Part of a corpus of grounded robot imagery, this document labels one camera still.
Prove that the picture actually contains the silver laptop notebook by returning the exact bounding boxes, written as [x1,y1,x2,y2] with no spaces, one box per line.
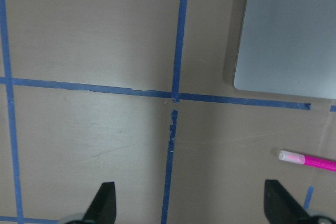
[233,0,335,99]

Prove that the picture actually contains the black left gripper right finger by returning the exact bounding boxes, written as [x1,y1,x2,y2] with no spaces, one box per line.
[264,179,310,224]

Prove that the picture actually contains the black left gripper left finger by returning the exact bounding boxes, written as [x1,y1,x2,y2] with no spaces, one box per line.
[81,182,117,224]

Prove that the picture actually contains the pink pen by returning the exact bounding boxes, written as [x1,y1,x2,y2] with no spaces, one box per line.
[278,150,335,172]

